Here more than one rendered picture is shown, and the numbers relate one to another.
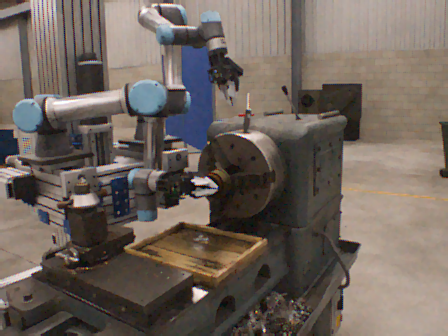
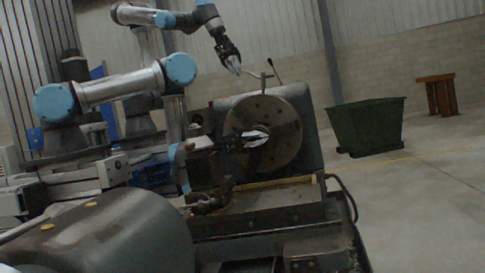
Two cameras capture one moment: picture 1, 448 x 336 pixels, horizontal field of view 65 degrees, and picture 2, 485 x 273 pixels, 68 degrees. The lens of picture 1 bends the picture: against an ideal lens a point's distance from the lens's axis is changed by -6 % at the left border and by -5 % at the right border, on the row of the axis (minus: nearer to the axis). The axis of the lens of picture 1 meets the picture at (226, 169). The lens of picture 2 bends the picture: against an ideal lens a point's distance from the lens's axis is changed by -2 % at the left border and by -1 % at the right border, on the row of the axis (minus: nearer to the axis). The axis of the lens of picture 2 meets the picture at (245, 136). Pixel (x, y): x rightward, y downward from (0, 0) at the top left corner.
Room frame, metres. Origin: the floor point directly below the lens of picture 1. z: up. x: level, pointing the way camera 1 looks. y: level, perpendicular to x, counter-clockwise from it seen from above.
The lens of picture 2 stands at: (0.00, 0.59, 1.20)
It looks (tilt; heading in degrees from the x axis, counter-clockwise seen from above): 5 degrees down; 338
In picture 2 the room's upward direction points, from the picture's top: 11 degrees counter-clockwise
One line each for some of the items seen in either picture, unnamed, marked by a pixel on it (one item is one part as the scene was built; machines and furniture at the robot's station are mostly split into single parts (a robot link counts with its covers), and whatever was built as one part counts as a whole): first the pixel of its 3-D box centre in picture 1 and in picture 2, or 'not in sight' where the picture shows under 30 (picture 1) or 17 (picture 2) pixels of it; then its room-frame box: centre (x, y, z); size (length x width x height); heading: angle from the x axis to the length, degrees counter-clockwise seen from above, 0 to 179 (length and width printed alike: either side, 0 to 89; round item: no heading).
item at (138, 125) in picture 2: (149, 128); (139, 123); (1.82, 0.37, 1.21); 0.15 x 0.15 x 0.10
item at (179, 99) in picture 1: (172, 60); (147, 56); (1.88, 0.26, 1.54); 0.15 x 0.12 x 0.55; 118
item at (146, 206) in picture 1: (147, 204); (189, 178); (1.33, 0.30, 0.98); 0.11 x 0.08 x 0.11; 1
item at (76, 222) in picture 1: (89, 223); (204, 167); (0.88, 0.35, 1.07); 0.07 x 0.07 x 0.10; 57
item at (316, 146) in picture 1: (280, 160); (270, 128); (1.70, -0.25, 1.06); 0.59 x 0.48 x 0.39; 147
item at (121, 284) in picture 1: (106, 273); (236, 212); (0.84, 0.31, 0.95); 0.43 x 0.17 x 0.05; 57
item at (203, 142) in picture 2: (83, 198); (197, 142); (0.88, 0.36, 1.13); 0.08 x 0.08 x 0.03
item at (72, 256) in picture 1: (98, 247); (211, 194); (0.90, 0.34, 0.99); 0.20 x 0.10 x 0.05; 147
